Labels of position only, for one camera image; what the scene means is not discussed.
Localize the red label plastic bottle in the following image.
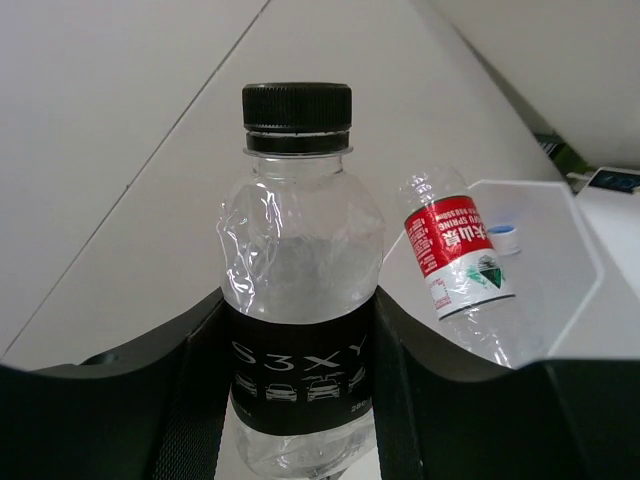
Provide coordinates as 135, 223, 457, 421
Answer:
398, 166, 544, 368

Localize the small black label bottle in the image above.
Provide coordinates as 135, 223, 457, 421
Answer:
217, 82, 385, 479

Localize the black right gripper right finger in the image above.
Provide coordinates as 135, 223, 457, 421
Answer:
372, 290, 639, 479

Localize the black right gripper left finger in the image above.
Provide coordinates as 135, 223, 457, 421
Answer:
1, 291, 231, 479

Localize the clear white cap bottle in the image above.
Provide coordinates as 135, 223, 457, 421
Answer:
487, 225, 521, 257

